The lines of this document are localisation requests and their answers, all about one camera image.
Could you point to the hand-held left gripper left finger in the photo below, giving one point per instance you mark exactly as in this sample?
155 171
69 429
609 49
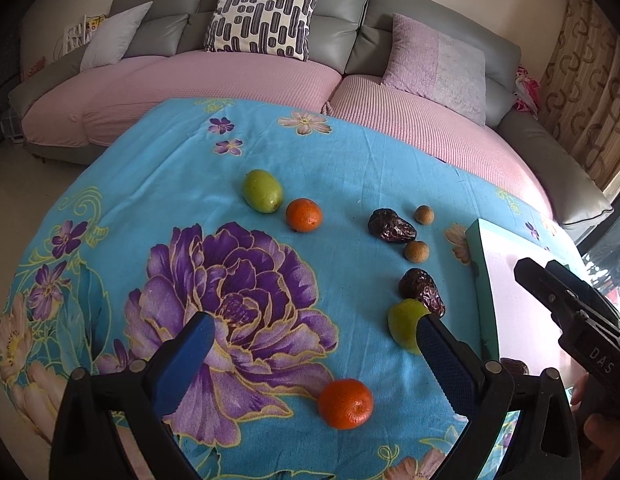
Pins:
190 355

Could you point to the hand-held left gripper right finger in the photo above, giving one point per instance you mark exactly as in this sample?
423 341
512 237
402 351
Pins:
445 360

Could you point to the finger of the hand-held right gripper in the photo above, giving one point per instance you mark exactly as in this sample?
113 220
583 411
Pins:
537 282
587 295

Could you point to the white tray with green rim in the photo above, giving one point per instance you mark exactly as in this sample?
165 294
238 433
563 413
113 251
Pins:
510 310

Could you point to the green jujube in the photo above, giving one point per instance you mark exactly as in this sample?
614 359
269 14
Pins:
404 321
262 191

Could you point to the dried red date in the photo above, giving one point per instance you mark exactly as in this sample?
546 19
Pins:
390 227
422 290
515 366

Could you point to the orange mandarin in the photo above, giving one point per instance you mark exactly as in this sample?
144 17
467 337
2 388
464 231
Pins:
304 215
346 403

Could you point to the large brown longan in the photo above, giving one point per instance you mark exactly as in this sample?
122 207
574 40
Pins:
416 251

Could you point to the person's right hand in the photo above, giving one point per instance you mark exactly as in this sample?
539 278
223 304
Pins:
607 435

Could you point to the small brown longan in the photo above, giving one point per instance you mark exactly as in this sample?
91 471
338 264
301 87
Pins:
425 214

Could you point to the pink ribbed sofa cover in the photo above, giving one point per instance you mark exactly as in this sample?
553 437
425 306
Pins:
215 80
440 130

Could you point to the pink floral clothes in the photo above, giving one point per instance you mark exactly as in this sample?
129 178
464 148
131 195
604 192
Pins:
527 90

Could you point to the brown patterned curtain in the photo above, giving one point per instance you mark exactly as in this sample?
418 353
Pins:
585 85

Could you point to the blue floral cloth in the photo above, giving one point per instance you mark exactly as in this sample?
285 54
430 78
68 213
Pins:
340 160

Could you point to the pink and grey cushion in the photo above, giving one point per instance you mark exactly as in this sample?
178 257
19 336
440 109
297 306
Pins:
435 70

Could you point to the grey leather sofa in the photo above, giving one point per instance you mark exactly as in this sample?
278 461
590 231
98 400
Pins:
160 30

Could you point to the light grey cushion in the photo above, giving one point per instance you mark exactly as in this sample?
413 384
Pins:
115 35

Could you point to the white printed paper bag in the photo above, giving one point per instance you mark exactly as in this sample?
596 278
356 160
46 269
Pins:
77 35

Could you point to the black and white patterned cushion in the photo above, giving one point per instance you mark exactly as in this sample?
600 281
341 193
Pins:
262 15

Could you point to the dark sliding door frame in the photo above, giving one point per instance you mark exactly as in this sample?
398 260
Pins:
607 225

